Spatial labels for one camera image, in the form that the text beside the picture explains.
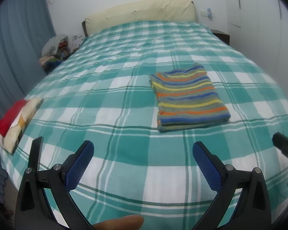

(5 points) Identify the multicolour striped knit sweater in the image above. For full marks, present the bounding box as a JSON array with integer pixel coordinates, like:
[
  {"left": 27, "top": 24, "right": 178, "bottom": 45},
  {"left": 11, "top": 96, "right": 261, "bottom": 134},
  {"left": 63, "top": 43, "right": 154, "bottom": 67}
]
[{"left": 149, "top": 63, "right": 231, "bottom": 132}]

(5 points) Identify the pile of clothes by bed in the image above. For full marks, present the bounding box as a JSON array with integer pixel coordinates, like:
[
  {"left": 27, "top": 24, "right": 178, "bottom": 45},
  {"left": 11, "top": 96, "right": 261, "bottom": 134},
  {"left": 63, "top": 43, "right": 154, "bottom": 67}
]
[{"left": 39, "top": 34, "right": 69, "bottom": 74}]

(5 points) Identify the person's fingertip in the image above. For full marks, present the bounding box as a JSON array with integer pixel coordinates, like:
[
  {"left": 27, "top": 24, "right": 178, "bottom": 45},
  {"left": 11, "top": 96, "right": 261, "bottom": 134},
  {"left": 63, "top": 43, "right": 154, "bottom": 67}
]
[{"left": 92, "top": 215, "right": 144, "bottom": 230}]

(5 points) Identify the cream patterned folded cloth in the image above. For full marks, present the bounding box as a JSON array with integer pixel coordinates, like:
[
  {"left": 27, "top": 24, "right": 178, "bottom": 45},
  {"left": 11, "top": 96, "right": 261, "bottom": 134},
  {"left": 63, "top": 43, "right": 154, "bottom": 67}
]
[{"left": 0, "top": 98, "right": 43, "bottom": 155}]

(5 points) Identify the red folded cloth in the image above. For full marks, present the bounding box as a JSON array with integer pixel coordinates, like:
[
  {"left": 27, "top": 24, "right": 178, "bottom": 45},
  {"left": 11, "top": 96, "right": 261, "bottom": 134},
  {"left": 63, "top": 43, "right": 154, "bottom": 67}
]
[{"left": 0, "top": 99, "right": 27, "bottom": 136}]

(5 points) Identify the dark wooden nightstand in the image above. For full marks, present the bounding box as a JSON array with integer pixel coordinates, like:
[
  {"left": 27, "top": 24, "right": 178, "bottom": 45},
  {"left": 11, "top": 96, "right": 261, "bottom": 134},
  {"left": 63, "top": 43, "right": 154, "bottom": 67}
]
[{"left": 211, "top": 29, "right": 230, "bottom": 45}]

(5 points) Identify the white wardrobe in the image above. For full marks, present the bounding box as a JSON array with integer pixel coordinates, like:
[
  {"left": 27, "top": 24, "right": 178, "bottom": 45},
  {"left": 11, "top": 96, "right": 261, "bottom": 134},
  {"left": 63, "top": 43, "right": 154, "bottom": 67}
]
[{"left": 226, "top": 0, "right": 288, "bottom": 97}]

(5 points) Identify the teal white checked bedspread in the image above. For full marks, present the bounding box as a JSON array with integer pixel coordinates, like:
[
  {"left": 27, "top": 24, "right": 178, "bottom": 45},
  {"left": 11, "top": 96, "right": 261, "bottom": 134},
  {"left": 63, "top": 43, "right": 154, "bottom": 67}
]
[{"left": 0, "top": 22, "right": 288, "bottom": 229}]

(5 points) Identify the cream padded headboard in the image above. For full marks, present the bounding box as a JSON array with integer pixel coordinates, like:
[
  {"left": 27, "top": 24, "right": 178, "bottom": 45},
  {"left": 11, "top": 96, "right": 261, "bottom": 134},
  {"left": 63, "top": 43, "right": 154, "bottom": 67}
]
[{"left": 82, "top": 0, "right": 196, "bottom": 37}]

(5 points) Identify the blue-grey curtain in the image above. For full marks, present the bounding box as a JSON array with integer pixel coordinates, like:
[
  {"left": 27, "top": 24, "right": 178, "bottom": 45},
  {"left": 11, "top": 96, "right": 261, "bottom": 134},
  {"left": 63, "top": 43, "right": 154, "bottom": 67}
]
[{"left": 0, "top": 0, "right": 55, "bottom": 204}]

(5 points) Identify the wall socket with blue plug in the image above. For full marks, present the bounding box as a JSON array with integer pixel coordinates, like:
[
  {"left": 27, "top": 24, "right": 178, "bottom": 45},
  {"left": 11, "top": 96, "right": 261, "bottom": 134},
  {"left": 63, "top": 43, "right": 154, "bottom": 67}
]
[{"left": 200, "top": 8, "right": 215, "bottom": 20}]

